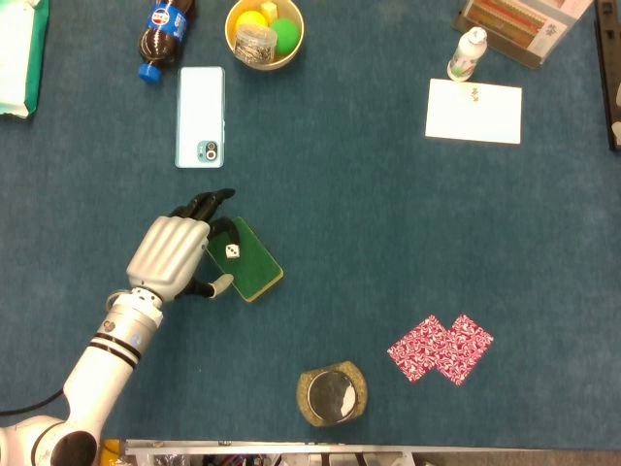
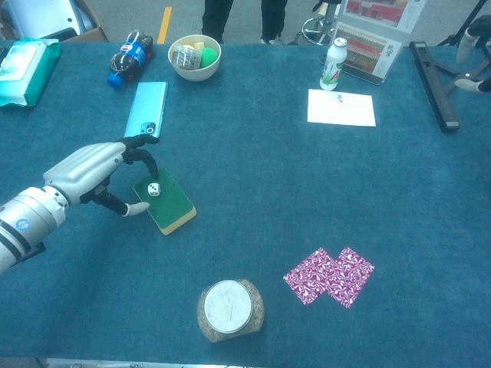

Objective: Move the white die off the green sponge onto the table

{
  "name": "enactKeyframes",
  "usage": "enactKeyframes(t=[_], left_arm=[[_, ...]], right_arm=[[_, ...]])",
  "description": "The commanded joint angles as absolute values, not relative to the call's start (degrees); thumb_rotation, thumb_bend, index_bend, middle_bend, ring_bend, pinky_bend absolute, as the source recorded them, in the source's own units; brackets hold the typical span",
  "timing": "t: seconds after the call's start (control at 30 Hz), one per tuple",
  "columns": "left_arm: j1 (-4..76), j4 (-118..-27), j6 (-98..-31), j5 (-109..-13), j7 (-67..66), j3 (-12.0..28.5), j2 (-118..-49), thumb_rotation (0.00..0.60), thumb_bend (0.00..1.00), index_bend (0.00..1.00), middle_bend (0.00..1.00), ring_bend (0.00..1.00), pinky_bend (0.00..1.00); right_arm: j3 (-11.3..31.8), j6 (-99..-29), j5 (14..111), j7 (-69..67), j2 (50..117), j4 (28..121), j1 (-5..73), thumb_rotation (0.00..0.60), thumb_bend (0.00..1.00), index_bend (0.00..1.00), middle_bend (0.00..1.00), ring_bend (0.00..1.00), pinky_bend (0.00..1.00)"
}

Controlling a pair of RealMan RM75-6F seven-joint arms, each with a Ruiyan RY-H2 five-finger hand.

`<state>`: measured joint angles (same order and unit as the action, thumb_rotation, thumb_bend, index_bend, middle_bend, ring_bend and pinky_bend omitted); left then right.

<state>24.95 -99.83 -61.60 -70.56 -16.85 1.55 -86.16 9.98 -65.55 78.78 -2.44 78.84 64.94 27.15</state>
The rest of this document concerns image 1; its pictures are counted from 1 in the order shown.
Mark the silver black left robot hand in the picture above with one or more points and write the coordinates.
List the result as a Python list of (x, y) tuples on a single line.
[(170, 252)]

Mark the white die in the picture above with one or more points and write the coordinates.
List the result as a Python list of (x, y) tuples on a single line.
[(233, 252)]

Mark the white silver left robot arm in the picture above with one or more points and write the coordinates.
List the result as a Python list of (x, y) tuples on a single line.
[(102, 369)]

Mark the light blue smartphone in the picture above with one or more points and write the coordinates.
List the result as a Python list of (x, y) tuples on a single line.
[(200, 111)]

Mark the yellow part under table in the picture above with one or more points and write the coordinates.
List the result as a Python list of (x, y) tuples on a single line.
[(110, 451)]

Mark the olive round ashtray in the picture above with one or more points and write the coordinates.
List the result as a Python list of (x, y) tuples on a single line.
[(332, 394)]

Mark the cola bottle blue cap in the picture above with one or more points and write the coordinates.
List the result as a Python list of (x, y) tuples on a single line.
[(162, 34)]

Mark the clear jar of clips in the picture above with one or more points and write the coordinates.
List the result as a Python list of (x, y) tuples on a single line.
[(254, 43)]

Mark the beige round bowl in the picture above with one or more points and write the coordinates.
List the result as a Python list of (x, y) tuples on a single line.
[(291, 48)]

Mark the green ball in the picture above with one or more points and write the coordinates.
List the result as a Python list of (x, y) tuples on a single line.
[(285, 35)]

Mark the yellow ball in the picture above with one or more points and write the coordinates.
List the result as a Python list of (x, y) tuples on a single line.
[(251, 19)]

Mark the green white tissue pack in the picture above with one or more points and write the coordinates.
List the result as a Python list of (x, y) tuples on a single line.
[(19, 53)]

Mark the yellow block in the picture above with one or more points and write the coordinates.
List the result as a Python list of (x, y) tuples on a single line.
[(270, 9)]

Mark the red white patterned card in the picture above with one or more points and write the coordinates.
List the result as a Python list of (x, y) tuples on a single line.
[(419, 352), (468, 349)]

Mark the small white drink bottle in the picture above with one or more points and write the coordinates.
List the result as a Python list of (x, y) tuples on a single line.
[(467, 53)]

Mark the colourful striped box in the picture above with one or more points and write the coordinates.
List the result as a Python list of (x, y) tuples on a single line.
[(519, 26)]

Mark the metal frame rail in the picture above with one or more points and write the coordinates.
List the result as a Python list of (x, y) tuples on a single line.
[(291, 449)]

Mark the black rail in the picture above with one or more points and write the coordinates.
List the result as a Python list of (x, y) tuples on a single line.
[(609, 73)]

